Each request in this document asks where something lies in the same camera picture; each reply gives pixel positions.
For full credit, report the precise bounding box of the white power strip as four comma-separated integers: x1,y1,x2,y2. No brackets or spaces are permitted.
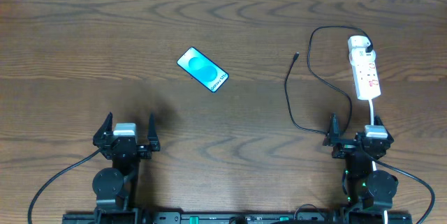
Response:
351,62,381,100

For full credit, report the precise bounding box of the white USB charger adapter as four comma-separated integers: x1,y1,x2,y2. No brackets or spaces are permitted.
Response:
348,36,376,66

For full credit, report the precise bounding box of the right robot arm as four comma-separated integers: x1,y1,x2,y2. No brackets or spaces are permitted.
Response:
323,114,398,223

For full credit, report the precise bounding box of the black USB charging cable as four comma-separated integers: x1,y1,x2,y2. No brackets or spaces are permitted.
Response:
284,25,374,137

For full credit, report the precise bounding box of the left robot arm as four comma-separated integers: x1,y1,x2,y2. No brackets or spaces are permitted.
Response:
92,113,161,223

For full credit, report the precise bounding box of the blue Galaxy smartphone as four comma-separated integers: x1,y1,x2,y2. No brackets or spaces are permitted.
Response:
177,47,229,93

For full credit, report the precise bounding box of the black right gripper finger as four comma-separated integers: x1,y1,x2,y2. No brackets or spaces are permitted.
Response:
324,113,340,144
373,115,386,130

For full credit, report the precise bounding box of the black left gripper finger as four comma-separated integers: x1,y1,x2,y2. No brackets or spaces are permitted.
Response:
147,114,158,144
94,112,113,139

